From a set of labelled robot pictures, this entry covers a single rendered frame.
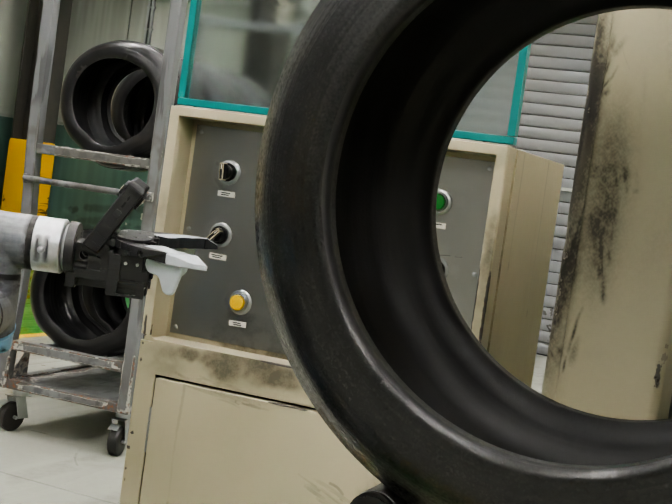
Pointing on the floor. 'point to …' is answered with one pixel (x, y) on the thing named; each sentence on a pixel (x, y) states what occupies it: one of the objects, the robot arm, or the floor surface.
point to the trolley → (49, 294)
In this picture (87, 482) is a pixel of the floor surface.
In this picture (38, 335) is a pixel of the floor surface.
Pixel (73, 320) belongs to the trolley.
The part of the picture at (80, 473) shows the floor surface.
